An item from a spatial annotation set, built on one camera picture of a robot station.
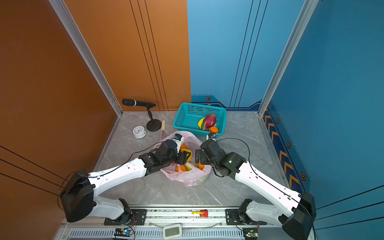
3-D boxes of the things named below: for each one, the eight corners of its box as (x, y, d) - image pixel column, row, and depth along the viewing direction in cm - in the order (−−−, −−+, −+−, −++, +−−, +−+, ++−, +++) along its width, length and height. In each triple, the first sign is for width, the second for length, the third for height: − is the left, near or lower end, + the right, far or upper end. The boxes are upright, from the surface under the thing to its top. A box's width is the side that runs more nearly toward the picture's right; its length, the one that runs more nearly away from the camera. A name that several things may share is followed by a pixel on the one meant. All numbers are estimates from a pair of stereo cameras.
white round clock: (133, 138, 107) (131, 134, 103) (136, 129, 112) (134, 125, 108) (145, 138, 107) (143, 134, 103) (147, 129, 112) (145, 125, 108)
